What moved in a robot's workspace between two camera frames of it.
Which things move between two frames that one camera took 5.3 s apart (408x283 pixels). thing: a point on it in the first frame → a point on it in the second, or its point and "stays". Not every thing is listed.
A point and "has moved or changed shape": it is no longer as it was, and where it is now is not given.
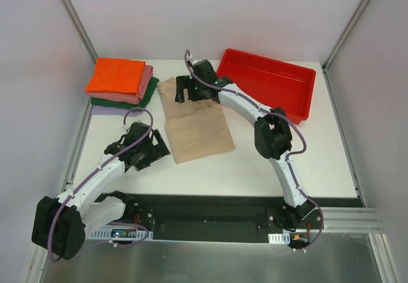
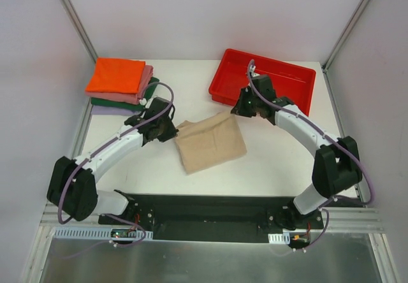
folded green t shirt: [118, 102] stays
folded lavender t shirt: [106, 110] stays
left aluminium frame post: [73, 14] stays
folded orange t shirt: [114, 75] stays
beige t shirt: [196, 129] has moved or changed shape
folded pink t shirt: [125, 97] stays
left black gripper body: [156, 149] → [166, 130]
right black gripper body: [183, 87] → [243, 106]
